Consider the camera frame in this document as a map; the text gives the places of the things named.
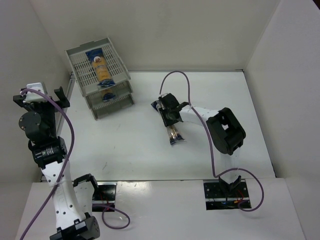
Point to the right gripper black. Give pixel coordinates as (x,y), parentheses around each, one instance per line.
(165,113)

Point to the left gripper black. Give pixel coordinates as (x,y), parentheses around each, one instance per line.
(43,102)

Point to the pasta bag label side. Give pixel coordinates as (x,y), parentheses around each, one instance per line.
(173,133)
(99,63)

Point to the blue yellow spaghetti bag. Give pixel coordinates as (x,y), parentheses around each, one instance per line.
(108,95)

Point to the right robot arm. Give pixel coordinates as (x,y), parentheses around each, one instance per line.
(225,133)

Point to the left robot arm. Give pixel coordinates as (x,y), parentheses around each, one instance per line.
(72,199)

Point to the grey three-tier tray shelf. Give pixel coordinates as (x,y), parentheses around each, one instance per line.
(87,79)

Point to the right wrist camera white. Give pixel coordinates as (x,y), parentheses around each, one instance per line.
(160,103)

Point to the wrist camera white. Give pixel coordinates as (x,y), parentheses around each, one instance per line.
(34,93)
(160,103)

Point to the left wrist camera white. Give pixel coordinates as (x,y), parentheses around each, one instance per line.
(34,93)

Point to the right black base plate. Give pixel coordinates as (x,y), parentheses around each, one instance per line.
(216,199)

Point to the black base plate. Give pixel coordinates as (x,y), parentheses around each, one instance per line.
(216,199)
(105,195)

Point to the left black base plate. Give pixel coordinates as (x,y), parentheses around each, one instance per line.
(105,195)

